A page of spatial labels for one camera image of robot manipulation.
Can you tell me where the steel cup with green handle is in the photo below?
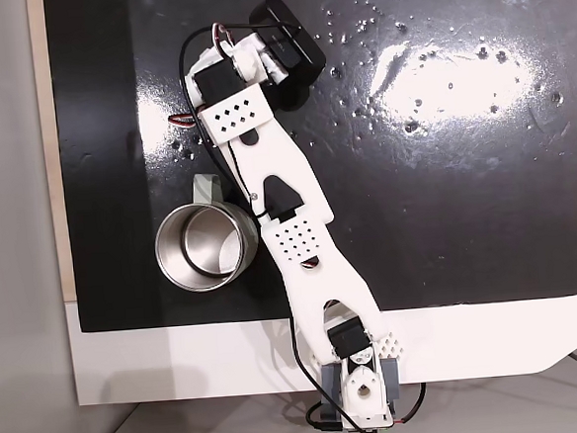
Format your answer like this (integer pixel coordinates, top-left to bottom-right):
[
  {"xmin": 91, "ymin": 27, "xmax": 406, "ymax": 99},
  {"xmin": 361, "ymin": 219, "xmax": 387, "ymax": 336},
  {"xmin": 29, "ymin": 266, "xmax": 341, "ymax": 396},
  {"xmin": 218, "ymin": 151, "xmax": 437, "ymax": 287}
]
[{"xmin": 149, "ymin": 168, "xmax": 266, "ymax": 297}]

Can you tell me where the black base cable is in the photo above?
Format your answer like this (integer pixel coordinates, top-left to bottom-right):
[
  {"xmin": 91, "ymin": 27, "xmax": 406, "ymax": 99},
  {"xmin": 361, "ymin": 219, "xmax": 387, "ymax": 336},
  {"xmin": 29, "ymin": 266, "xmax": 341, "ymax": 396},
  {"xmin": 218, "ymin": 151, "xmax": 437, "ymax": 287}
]
[{"xmin": 303, "ymin": 382, "xmax": 430, "ymax": 433}]

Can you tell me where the red white servo wire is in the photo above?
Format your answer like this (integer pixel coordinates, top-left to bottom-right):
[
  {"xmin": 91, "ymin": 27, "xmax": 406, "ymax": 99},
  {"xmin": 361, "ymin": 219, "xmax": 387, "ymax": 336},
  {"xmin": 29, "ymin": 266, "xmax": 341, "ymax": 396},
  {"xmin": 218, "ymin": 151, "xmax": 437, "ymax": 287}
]
[{"xmin": 167, "ymin": 111, "xmax": 200, "ymax": 130}]

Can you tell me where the glossy black table mat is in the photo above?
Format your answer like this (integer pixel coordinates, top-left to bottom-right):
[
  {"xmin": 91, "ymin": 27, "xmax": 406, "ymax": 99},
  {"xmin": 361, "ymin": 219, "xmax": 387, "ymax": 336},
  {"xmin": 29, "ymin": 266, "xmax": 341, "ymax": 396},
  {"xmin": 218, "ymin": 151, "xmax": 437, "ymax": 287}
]
[{"xmin": 42, "ymin": 0, "xmax": 577, "ymax": 337}]

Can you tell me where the grey table clamp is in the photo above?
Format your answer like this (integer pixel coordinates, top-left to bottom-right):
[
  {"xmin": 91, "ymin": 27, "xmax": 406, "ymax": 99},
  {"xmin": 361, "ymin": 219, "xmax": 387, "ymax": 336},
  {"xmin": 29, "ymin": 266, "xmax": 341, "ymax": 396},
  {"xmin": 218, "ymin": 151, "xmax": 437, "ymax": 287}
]
[{"xmin": 317, "ymin": 356, "xmax": 406, "ymax": 424}]

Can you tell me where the black oval camera box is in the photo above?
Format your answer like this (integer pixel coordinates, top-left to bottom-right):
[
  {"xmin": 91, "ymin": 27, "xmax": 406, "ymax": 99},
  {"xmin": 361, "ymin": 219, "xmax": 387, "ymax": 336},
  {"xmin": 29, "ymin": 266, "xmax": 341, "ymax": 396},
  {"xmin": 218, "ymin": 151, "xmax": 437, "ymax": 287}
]
[{"xmin": 246, "ymin": 0, "xmax": 332, "ymax": 117}]

